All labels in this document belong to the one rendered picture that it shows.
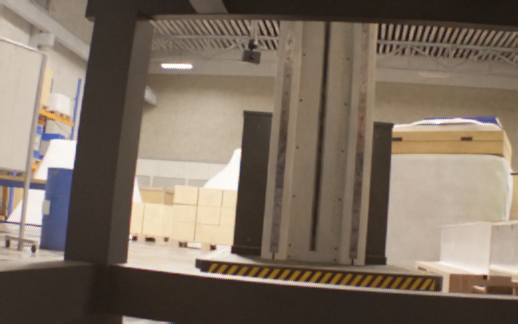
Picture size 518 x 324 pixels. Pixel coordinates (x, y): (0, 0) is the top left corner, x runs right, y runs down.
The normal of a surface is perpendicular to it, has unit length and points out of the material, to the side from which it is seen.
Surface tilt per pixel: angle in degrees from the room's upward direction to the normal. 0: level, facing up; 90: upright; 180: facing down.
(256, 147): 90
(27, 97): 90
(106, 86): 90
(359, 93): 90
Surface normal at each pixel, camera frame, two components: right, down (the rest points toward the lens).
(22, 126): 0.83, 0.00
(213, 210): -0.07, -0.13
